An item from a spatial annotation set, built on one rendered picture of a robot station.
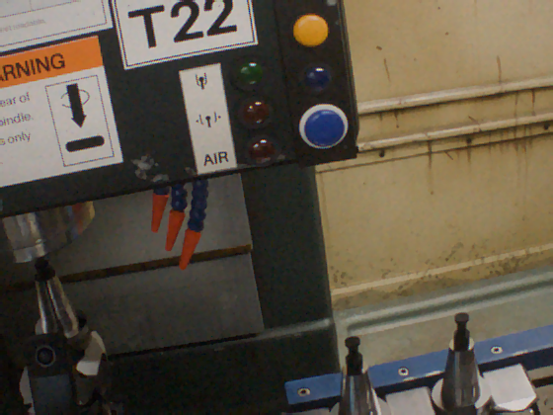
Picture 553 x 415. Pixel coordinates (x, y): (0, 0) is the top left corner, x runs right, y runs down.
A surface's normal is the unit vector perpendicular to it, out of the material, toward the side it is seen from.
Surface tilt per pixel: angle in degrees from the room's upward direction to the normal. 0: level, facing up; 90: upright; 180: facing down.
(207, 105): 90
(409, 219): 90
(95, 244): 90
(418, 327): 0
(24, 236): 90
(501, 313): 0
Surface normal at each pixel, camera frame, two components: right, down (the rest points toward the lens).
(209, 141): 0.12, 0.50
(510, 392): -0.14, -0.85
